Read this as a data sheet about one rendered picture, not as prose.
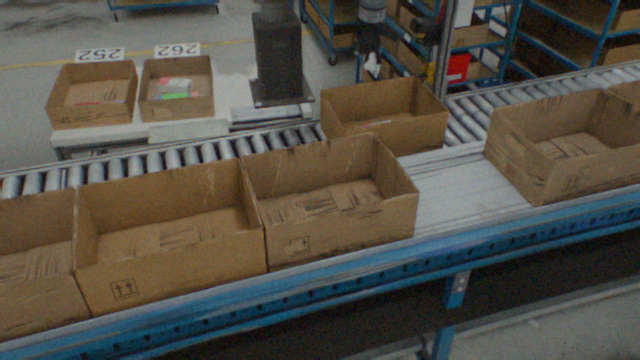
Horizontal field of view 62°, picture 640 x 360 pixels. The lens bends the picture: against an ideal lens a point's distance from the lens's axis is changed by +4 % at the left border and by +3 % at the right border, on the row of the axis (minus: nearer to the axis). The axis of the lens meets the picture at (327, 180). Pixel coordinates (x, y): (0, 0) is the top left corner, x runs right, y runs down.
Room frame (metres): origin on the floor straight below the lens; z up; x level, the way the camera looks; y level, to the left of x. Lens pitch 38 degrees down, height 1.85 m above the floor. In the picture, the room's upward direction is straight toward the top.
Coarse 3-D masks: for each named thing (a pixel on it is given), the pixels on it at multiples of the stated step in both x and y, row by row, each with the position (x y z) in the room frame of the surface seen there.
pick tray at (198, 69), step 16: (144, 64) 2.08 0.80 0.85; (160, 64) 2.14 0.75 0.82; (176, 64) 2.15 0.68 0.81; (192, 64) 2.16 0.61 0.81; (208, 64) 2.18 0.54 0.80; (144, 80) 1.99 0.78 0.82; (192, 80) 2.11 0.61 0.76; (208, 80) 2.11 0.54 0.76; (144, 96) 1.91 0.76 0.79; (192, 96) 1.80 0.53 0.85; (208, 96) 1.81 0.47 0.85; (144, 112) 1.76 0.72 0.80; (160, 112) 1.77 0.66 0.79; (176, 112) 1.78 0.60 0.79; (192, 112) 1.79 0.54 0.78; (208, 112) 1.80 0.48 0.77
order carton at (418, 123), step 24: (336, 96) 1.74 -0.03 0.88; (360, 96) 1.77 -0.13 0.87; (384, 96) 1.80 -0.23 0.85; (408, 96) 1.83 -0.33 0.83; (432, 96) 1.69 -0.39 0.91; (336, 120) 1.53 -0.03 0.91; (360, 120) 1.77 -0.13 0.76; (384, 120) 1.77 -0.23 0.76; (408, 120) 1.52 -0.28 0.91; (432, 120) 1.55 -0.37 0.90; (408, 144) 1.52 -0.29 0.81; (432, 144) 1.55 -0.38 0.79
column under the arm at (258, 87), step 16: (256, 16) 2.05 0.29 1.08; (288, 16) 2.05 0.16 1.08; (256, 32) 1.94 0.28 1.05; (272, 32) 1.94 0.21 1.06; (288, 32) 1.95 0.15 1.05; (256, 48) 1.99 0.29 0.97; (272, 48) 1.93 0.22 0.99; (288, 48) 1.95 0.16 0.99; (256, 64) 2.07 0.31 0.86; (272, 64) 1.93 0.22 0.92; (288, 64) 1.95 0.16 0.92; (256, 80) 2.11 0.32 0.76; (272, 80) 1.94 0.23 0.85; (288, 80) 1.95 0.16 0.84; (304, 80) 2.11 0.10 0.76; (256, 96) 1.96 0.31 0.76; (272, 96) 1.94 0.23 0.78; (288, 96) 1.95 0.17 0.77; (304, 96) 1.96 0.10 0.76
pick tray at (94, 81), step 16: (80, 64) 2.08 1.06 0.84; (96, 64) 2.09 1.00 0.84; (112, 64) 2.10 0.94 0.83; (128, 64) 2.12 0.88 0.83; (64, 80) 2.00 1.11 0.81; (80, 80) 2.07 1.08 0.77; (96, 80) 2.09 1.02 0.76; (112, 80) 2.10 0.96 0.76; (128, 80) 2.10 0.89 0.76; (64, 96) 1.93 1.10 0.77; (80, 96) 1.95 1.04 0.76; (96, 96) 1.95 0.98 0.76; (112, 96) 1.95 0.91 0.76; (128, 96) 1.82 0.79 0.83; (48, 112) 1.70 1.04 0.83; (64, 112) 1.71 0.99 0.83; (80, 112) 1.72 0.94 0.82; (96, 112) 1.73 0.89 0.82; (112, 112) 1.74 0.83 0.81; (128, 112) 1.76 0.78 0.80; (64, 128) 1.70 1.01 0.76; (80, 128) 1.71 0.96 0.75
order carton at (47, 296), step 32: (64, 192) 0.98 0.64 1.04; (0, 224) 0.93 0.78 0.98; (32, 224) 0.95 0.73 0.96; (64, 224) 0.97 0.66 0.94; (0, 256) 0.92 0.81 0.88; (32, 256) 0.91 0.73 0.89; (64, 256) 0.91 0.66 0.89; (0, 288) 0.68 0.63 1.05; (32, 288) 0.69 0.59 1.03; (64, 288) 0.71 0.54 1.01; (0, 320) 0.67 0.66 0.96; (32, 320) 0.68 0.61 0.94; (64, 320) 0.70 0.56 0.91
